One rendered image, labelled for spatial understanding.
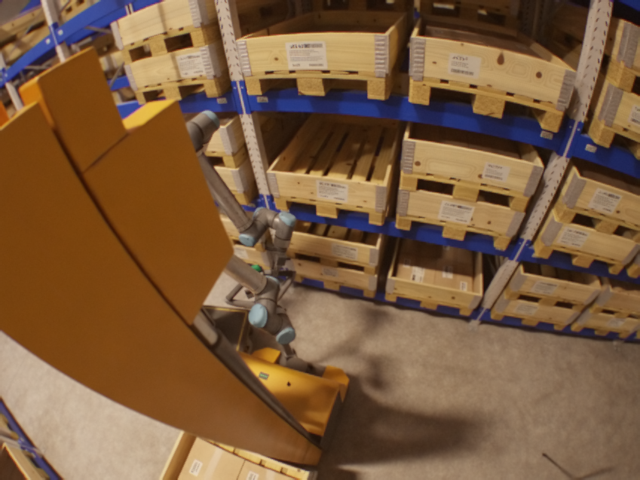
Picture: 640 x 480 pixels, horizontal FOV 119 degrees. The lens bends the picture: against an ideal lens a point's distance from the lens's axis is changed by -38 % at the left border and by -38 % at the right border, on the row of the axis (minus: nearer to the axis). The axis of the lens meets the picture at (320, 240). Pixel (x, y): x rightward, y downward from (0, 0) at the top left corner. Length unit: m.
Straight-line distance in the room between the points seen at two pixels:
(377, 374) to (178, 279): 2.53
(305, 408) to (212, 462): 0.70
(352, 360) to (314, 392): 1.06
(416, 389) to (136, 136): 2.72
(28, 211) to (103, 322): 0.13
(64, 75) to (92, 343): 0.23
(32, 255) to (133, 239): 0.11
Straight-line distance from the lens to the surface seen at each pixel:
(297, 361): 2.40
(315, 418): 1.81
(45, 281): 0.28
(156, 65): 2.23
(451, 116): 1.69
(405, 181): 1.84
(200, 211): 0.39
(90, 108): 0.28
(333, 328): 2.97
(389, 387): 2.78
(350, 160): 2.48
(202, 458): 2.10
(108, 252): 0.31
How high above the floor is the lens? 2.67
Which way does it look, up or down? 47 degrees down
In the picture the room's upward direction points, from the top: 7 degrees counter-clockwise
